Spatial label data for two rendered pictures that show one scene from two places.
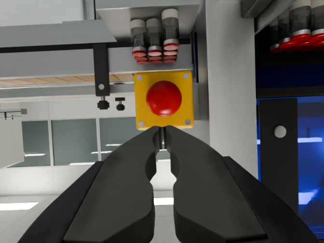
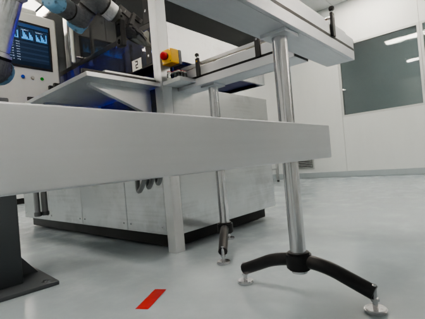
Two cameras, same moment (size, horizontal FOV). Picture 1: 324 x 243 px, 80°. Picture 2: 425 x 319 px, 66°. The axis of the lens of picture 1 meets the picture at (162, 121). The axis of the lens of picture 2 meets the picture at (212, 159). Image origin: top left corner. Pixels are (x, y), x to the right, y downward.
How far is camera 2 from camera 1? 1.58 m
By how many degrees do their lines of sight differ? 42
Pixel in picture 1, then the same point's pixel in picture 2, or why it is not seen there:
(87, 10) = (210, 92)
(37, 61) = (216, 66)
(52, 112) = not seen: outside the picture
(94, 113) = not seen: outside the picture
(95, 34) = (200, 80)
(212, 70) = (159, 66)
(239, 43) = (155, 74)
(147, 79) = (169, 60)
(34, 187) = not seen: outside the picture
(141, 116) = (169, 50)
